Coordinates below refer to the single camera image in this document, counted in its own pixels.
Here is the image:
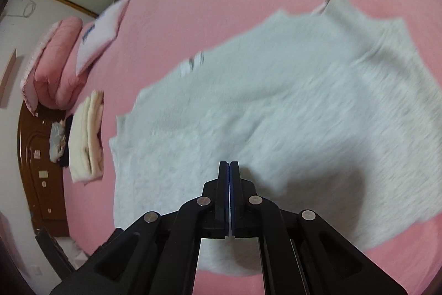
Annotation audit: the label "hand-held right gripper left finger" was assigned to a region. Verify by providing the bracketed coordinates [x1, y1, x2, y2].
[50, 161, 230, 295]

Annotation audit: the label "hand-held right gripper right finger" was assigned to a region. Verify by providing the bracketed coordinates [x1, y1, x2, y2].
[229, 161, 404, 295]

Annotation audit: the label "light grey sweater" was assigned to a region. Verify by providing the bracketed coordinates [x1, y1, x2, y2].
[109, 0, 442, 278]

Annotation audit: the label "folded cream clothes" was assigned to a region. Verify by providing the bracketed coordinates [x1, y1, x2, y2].
[68, 90, 105, 183]

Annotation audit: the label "folded light blue cloth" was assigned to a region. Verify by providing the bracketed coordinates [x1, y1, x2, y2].
[49, 120, 68, 163]

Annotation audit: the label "brown wooden headboard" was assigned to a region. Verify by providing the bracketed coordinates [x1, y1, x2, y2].
[17, 100, 70, 237]

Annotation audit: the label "black object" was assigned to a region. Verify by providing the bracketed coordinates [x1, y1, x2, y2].
[35, 228, 77, 280]

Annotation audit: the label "white pillow with blue print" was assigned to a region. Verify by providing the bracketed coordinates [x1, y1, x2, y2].
[75, 0, 132, 76]

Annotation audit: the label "folded pink quilt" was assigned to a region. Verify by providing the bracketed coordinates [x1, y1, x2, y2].
[20, 17, 85, 116]

